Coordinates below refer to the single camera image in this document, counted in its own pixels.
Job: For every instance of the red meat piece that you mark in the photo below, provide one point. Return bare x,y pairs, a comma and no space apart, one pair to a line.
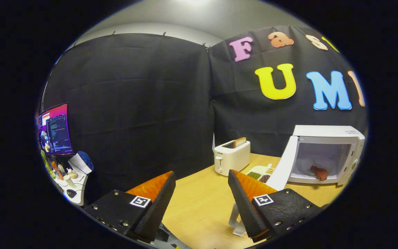
320,172

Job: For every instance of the white and blue cap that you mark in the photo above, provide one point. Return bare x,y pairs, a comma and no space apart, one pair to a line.
81,162

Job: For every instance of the computer monitor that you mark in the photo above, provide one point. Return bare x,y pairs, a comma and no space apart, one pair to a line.
55,129

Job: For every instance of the toast slice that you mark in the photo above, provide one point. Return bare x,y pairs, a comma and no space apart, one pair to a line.
239,142

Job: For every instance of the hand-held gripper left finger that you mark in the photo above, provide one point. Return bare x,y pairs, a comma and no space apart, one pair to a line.
159,207

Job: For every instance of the white side desk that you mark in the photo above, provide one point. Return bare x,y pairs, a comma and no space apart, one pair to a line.
79,188

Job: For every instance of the white bread toaster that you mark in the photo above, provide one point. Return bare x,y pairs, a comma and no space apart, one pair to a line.
231,160

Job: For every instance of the black computer mouse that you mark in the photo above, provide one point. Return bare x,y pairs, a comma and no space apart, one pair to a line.
71,193

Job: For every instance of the white divided dish with beans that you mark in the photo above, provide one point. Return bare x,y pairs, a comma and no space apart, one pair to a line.
258,171

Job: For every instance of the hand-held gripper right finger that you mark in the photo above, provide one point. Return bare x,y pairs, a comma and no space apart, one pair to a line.
244,207

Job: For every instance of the white toaster oven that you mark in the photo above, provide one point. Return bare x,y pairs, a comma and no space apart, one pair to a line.
320,133

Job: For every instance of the green bottle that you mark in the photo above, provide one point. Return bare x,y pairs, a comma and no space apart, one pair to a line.
47,164

